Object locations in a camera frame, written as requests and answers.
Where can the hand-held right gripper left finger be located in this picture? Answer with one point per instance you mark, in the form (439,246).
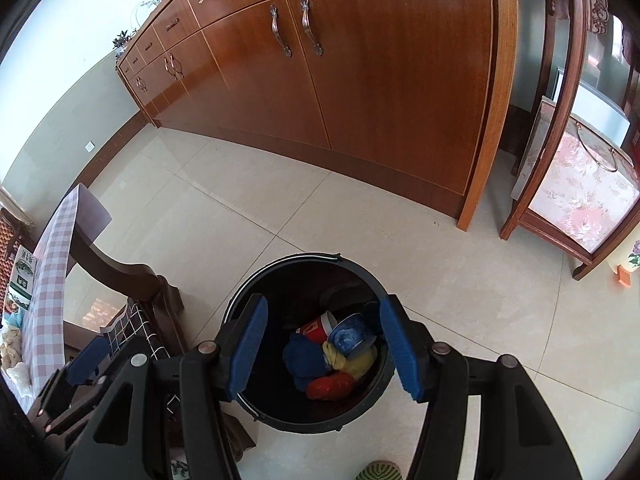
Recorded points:
(245,350)

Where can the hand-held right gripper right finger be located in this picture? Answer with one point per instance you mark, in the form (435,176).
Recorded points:
(402,355)

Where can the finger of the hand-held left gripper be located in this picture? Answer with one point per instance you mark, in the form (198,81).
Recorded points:
(85,360)
(62,405)

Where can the yellow cloth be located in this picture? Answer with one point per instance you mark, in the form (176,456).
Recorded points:
(360,362)

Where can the white tissue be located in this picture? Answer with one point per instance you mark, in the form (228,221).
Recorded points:
(19,379)

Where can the short blue paper cup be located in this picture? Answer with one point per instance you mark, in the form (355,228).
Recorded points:
(350,340)

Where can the blue cloth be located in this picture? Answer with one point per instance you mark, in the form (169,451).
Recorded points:
(305,360)

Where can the red paper cup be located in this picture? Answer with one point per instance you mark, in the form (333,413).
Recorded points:
(312,331)

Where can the beige paper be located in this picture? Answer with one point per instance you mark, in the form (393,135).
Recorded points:
(10,347)

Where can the red cloth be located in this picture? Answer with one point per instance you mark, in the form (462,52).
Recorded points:
(330,386)

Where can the light blue plastic bag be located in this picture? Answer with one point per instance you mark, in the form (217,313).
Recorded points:
(12,320)

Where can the black trash bin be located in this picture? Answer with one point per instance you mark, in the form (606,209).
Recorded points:
(295,280)

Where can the green white carton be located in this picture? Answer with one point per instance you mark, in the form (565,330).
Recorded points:
(20,280)

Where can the black checked cloth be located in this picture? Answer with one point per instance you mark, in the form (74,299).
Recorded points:
(135,325)

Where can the pink checked tablecloth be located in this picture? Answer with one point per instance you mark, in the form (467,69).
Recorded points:
(50,285)

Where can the striped green slipper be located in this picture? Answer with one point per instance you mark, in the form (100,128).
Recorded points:
(377,471)

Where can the wooden lattice bench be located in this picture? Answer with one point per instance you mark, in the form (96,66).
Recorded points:
(7,240)

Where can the pink floral storage box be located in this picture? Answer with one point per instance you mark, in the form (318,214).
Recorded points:
(580,195)

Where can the brown wooden sideboard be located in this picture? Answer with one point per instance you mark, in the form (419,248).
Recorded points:
(375,85)

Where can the white board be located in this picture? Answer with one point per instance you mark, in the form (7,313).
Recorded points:
(600,110)

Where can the small potted plant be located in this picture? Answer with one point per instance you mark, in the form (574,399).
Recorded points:
(122,42)

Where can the white wall socket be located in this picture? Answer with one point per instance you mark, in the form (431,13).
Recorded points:
(89,146)

